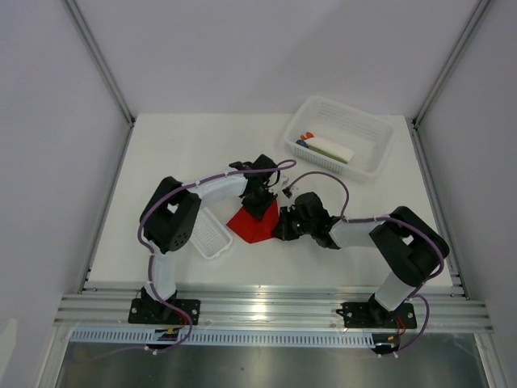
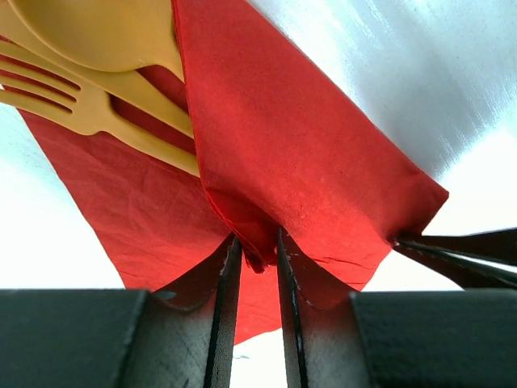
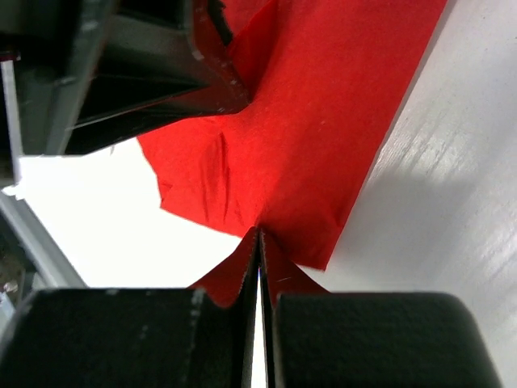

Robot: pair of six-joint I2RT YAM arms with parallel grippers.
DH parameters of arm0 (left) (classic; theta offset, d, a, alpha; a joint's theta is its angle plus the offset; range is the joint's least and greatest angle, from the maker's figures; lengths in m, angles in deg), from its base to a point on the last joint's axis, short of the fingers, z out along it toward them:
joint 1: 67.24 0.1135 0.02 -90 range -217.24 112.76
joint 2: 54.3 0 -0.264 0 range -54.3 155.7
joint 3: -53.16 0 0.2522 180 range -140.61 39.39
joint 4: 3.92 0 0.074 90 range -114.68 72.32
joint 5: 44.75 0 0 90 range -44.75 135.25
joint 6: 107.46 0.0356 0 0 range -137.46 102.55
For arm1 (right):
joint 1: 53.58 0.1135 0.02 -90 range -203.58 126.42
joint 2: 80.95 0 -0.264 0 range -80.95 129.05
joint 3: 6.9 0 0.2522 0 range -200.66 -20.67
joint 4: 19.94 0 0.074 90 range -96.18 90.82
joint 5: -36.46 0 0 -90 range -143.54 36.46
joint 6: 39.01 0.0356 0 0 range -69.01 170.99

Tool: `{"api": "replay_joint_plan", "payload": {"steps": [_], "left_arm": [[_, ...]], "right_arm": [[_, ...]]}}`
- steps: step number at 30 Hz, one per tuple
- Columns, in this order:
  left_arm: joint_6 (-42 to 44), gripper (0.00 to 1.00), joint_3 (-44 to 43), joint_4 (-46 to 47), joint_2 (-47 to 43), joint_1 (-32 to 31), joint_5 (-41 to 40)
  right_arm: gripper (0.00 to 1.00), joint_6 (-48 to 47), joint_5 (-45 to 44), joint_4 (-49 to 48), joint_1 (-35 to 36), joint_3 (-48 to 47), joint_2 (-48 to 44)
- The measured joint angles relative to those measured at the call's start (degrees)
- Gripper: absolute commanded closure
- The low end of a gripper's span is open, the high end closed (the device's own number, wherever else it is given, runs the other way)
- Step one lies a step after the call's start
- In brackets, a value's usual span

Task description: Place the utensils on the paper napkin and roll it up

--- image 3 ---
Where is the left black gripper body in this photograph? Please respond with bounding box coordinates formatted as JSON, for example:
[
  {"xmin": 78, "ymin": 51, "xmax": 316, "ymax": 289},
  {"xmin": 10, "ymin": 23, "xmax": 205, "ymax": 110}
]
[{"xmin": 0, "ymin": 0, "xmax": 195, "ymax": 179}]

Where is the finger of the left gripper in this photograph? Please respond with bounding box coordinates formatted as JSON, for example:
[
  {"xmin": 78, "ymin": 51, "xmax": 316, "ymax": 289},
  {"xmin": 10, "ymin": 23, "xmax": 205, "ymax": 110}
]
[{"xmin": 65, "ymin": 1, "xmax": 250, "ymax": 155}]

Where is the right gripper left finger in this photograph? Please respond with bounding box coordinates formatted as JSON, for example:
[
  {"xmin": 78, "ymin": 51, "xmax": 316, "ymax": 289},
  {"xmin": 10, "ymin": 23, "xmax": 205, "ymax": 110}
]
[{"xmin": 186, "ymin": 227, "xmax": 259, "ymax": 387}]

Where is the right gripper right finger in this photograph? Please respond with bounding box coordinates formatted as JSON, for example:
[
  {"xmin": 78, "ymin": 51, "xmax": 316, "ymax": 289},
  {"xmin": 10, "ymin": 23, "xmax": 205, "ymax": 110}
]
[{"xmin": 258, "ymin": 228, "xmax": 332, "ymax": 388}]

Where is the red paper napkin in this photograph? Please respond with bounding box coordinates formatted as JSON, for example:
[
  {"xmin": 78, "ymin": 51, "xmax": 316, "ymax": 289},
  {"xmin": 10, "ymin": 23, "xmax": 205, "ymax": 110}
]
[{"xmin": 137, "ymin": 0, "xmax": 449, "ymax": 271}]

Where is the aluminium front rail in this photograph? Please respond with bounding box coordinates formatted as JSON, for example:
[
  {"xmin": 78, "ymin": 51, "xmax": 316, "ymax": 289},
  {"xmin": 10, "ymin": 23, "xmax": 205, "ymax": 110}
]
[{"xmin": 1, "ymin": 193, "xmax": 86, "ymax": 289}]

